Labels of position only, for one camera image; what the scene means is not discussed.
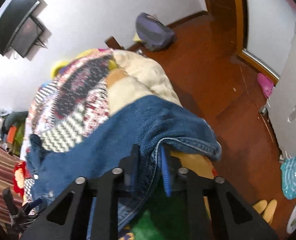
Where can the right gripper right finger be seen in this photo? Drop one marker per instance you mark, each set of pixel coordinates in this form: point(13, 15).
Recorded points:
point(215, 208)

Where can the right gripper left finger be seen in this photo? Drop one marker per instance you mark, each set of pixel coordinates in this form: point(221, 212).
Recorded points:
point(88, 204)

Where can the blue denim jacket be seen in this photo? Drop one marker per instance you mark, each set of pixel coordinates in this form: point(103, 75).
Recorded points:
point(151, 123)

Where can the pile of clothes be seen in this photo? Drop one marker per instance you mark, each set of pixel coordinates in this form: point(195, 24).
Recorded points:
point(12, 129)

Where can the yellow slippers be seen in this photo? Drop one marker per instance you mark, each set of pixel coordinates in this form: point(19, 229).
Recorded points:
point(266, 209)

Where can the red yellow plush toy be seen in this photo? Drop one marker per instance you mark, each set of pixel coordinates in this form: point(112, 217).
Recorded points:
point(22, 180)

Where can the yellow orange fleece blanket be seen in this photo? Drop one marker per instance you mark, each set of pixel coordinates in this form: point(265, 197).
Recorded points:
point(199, 164)

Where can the green cloth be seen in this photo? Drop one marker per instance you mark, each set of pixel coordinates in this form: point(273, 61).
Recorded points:
point(162, 217)

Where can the teal patterned cloth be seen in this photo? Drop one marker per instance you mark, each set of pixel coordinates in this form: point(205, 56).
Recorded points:
point(288, 172)

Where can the patchwork patterned bedspread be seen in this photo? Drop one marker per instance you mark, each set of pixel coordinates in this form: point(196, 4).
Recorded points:
point(60, 129)

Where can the white wardrobe door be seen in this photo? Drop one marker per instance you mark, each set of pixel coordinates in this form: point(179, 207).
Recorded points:
point(281, 106)

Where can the pink slipper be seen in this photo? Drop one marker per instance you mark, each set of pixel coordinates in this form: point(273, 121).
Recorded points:
point(266, 85)

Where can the cream quilted blanket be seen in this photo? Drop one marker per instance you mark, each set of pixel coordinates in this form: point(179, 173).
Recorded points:
point(134, 77)

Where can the black box under television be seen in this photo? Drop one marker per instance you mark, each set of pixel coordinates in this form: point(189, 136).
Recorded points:
point(27, 35)

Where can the purple backpack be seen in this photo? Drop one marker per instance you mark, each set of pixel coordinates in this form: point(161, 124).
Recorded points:
point(152, 33)

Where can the wall mounted black television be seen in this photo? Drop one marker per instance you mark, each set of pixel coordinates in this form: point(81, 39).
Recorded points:
point(12, 19)

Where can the wooden door frame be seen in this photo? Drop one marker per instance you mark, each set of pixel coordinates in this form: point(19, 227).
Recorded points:
point(233, 14)

